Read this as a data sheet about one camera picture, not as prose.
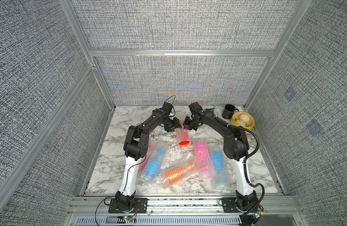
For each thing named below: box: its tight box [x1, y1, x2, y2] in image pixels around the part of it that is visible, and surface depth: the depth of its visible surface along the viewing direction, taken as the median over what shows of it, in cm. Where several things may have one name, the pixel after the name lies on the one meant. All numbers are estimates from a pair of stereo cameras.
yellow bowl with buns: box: [229, 111, 255, 130], surface depth 107 cm
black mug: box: [221, 104, 240, 120], surface depth 111 cm
